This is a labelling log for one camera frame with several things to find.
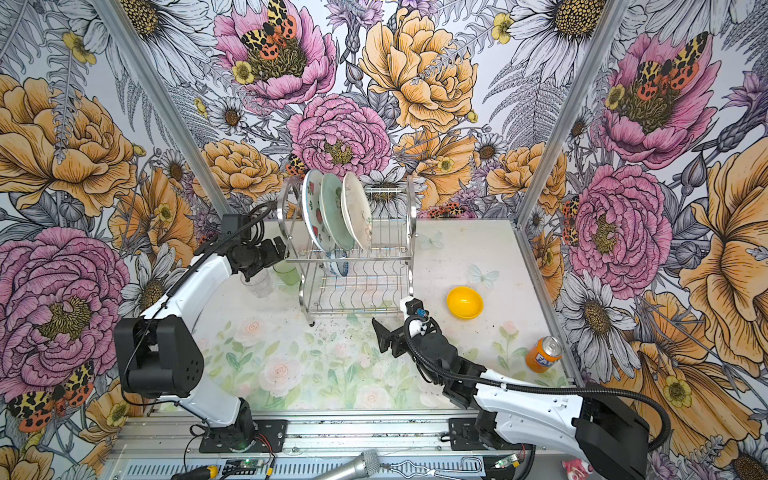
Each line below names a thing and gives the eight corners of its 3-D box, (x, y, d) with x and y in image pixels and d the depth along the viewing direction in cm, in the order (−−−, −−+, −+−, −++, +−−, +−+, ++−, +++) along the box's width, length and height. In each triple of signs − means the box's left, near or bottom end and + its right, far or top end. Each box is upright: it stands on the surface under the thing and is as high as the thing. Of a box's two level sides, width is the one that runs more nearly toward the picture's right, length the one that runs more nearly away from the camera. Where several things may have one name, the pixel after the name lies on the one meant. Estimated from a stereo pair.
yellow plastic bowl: (448, 320, 96) (450, 314, 93) (444, 293, 102) (446, 286, 99) (483, 320, 96) (486, 314, 93) (477, 293, 102) (479, 286, 99)
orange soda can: (527, 375, 86) (544, 359, 77) (521, 353, 90) (536, 336, 81) (548, 375, 86) (567, 359, 77) (541, 354, 90) (558, 336, 81)
